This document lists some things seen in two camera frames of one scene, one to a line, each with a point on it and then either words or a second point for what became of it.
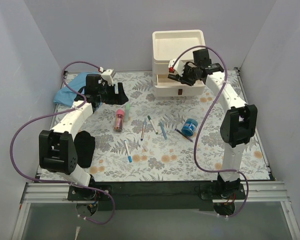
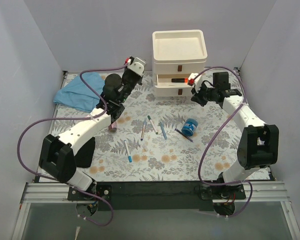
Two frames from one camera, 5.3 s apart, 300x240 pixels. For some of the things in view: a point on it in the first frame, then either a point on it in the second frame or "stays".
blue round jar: x=190 y=124 stays
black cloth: x=84 y=145 stays
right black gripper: x=181 y=77 to x=198 y=94
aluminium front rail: x=45 y=193 stays
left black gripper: x=112 y=94 to x=131 y=75
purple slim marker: x=145 y=123 stays
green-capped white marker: x=152 y=124 stays
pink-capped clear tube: x=119 y=114 to x=113 y=127
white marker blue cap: x=129 y=157 stays
